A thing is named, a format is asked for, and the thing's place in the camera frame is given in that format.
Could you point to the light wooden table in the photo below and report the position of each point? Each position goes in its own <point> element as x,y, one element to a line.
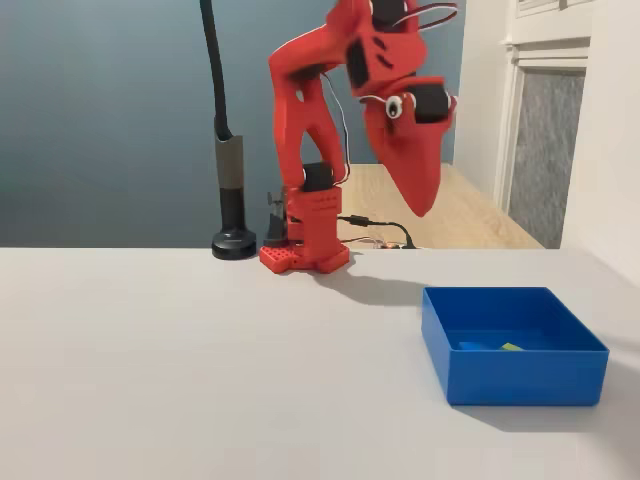
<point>475,215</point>

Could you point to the small circuit board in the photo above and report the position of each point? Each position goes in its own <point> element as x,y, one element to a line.
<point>385,245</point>

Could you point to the red robot arm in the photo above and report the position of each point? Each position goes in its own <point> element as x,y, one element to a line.
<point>295,125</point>

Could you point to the green yellow block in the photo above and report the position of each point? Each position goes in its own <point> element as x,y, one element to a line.
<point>512,347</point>

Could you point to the black gooseneck stand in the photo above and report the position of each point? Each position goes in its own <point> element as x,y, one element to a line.
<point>230,200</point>

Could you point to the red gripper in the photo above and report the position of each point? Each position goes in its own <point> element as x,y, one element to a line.
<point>407,142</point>

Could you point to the blue plastic bin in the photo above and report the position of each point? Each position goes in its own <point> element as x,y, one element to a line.
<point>525,380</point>

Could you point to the white door frame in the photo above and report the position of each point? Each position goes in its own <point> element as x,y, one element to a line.
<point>507,150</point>

